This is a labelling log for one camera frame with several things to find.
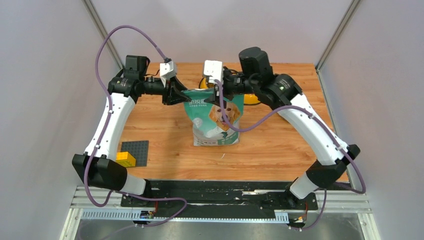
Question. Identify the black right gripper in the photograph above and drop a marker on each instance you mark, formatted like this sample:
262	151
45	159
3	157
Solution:
214	98

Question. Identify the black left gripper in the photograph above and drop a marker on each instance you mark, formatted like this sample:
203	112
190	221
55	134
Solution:
176	90

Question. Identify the green pet food bag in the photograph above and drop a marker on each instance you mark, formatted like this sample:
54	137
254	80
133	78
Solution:
208	125

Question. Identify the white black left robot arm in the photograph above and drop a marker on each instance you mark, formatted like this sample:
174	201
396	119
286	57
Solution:
97	166

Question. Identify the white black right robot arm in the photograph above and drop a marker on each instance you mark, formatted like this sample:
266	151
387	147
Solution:
285	97

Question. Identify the yellow double pet bowl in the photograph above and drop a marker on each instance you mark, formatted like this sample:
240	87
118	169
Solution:
249	99

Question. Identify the dark grey building plate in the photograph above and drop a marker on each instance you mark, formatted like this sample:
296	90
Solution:
138	149

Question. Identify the yellow building brick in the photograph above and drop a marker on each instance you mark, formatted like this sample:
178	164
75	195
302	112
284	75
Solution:
125	159

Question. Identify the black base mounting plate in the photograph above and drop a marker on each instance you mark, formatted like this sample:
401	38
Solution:
221	199

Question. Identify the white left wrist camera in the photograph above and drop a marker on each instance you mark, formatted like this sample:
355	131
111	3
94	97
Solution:
167	70

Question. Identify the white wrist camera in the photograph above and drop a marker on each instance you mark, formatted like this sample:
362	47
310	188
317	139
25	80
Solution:
167	70
213	71

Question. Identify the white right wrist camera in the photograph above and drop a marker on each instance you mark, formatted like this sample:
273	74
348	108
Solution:
213	71

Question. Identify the aluminium frame post left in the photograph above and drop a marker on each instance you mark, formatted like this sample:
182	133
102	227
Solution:
98	23

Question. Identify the aluminium frame post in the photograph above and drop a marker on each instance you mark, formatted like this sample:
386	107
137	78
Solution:
98	23
349	13

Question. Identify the aluminium frame post right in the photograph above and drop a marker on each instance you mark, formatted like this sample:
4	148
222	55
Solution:
349	13

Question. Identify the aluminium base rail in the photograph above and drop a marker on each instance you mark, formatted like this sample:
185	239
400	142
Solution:
336	203

